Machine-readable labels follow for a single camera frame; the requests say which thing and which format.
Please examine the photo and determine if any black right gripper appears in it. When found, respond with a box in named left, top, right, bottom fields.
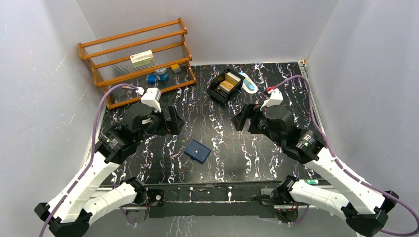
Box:
left=230, top=102, right=284, bottom=148

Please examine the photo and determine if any blue leather card holder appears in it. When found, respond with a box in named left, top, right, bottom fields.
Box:
left=184, top=139, right=211, bottom=163

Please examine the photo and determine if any black card box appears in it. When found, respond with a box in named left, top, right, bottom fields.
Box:
left=207, top=68, right=245, bottom=104

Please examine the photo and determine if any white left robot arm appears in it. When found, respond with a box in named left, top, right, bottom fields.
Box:
left=34, top=103, right=184, bottom=237

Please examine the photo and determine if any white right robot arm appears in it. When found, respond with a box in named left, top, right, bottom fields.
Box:
left=231, top=104, right=395, bottom=237

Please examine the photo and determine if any gold card in box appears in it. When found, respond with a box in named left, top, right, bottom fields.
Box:
left=218, top=80, right=234, bottom=93

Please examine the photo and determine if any white card stack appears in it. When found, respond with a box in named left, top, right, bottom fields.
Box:
left=225, top=72, right=241, bottom=85

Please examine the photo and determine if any teal oval blister pack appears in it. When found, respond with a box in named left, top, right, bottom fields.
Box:
left=239, top=72, right=258, bottom=94

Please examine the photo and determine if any blue small cap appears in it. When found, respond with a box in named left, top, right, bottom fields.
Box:
left=147, top=74, right=157, bottom=84

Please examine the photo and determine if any blue round tin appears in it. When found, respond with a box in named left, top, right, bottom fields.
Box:
left=155, top=67, right=169, bottom=81

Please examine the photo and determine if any yellow grey small block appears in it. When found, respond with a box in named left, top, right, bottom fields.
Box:
left=171, top=64, right=181, bottom=74

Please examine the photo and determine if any orange wooden shelf rack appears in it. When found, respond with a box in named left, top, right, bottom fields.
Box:
left=77, top=17, right=197, bottom=93

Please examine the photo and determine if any white green small box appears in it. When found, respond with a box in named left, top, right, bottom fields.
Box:
left=129, top=50, right=155, bottom=68

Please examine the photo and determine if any green white marker pen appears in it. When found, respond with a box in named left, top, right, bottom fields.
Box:
left=304, top=179, right=319, bottom=185

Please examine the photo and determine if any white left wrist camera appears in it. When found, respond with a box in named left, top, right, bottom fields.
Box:
left=135, top=87, right=162, bottom=112

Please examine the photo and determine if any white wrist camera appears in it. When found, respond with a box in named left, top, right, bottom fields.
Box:
left=260, top=87, right=283, bottom=112
left=135, top=87, right=162, bottom=112

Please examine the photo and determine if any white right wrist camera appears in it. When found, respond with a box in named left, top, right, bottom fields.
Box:
left=260, top=87, right=283, bottom=112

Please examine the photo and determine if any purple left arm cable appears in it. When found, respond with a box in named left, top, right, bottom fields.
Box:
left=39, top=83, right=140, bottom=237

